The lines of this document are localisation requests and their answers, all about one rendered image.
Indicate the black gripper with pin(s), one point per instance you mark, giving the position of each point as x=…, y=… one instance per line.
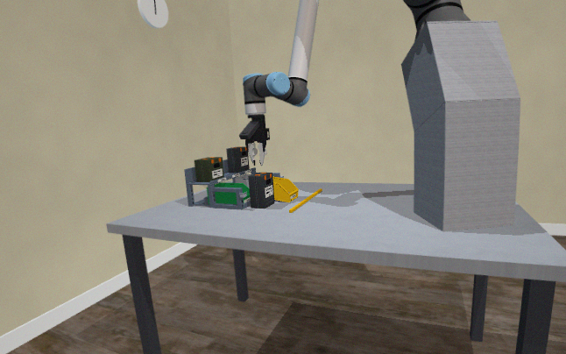
x=250, y=145

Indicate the orange bar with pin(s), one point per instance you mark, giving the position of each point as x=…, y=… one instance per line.
x=304, y=201

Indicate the grey open bin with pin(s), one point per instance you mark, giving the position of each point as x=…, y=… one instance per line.
x=243, y=179

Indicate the green open bin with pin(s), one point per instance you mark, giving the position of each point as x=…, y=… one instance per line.
x=230, y=198

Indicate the yellow bin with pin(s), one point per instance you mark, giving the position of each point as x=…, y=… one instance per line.
x=281, y=188

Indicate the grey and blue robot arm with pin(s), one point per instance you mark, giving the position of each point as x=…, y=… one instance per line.
x=277, y=84

